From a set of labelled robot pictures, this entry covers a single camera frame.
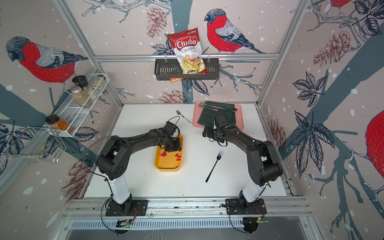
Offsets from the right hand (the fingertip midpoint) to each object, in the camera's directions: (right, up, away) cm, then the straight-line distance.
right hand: (207, 133), depth 94 cm
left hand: (-15, -8, -1) cm, 17 cm away
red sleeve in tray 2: (-19, -14, -2) cm, 24 cm away
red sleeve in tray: (-28, -13, -2) cm, 30 cm away
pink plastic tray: (-5, +19, +24) cm, 31 cm away
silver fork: (-22, +14, +21) cm, 34 cm away
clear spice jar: (-64, +28, -11) cm, 71 cm away
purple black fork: (+7, -15, -2) cm, 17 cm away
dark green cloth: (+2, +12, +21) cm, 24 cm away
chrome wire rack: (-76, -1, -28) cm, 81 cm away
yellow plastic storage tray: (-24, -16, -5) cm, 30 cm away
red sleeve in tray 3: (-18, -16, -4) cm, 24 cm away
